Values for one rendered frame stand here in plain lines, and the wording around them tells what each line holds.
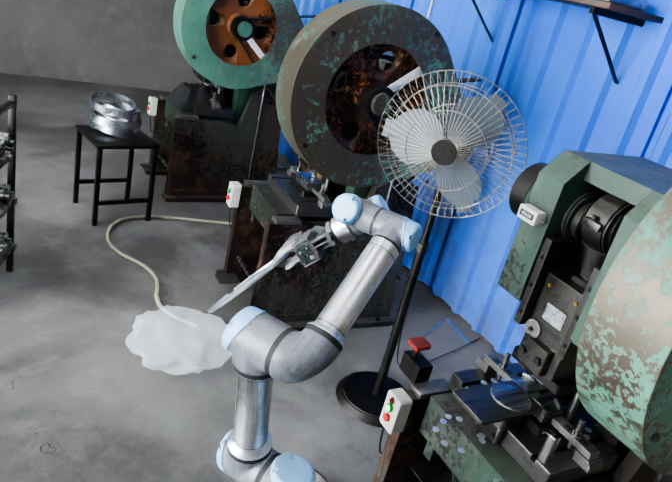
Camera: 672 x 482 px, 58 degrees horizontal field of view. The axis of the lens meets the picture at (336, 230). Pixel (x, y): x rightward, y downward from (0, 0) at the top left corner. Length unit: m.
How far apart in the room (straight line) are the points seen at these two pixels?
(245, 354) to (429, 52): 1.84
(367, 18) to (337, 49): 0.18
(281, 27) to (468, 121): 2.32
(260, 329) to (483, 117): 1.32
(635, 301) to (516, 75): 2.53
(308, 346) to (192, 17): 3.13
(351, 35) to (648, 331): 1.77
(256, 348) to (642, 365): 0.77
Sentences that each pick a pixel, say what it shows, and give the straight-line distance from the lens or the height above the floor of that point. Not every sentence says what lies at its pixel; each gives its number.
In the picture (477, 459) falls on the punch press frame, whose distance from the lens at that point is 1.95.
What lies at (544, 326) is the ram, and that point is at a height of 1.02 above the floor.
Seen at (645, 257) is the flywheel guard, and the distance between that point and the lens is 1.31.
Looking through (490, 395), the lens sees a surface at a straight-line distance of 1.93.
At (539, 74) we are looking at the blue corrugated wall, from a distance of 3.56.
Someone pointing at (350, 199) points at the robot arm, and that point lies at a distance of 1.47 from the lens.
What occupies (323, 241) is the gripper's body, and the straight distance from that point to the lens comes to 1.62.
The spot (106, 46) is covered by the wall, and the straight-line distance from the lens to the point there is 7.78.
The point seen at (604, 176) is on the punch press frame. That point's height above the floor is 1.48.
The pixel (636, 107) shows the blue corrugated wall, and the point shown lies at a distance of 3.16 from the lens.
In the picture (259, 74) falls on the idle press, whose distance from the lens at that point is 4.42.
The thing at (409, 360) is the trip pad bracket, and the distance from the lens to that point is 2.10.
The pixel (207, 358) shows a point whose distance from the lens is 2.88.
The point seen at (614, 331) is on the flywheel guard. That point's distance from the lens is 1.34.
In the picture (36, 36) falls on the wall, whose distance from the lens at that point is 7.70.
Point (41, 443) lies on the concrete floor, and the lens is 2.63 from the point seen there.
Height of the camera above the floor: 1.82
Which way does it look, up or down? 23 degrees down
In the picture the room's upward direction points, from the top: 14 degrees clockwise
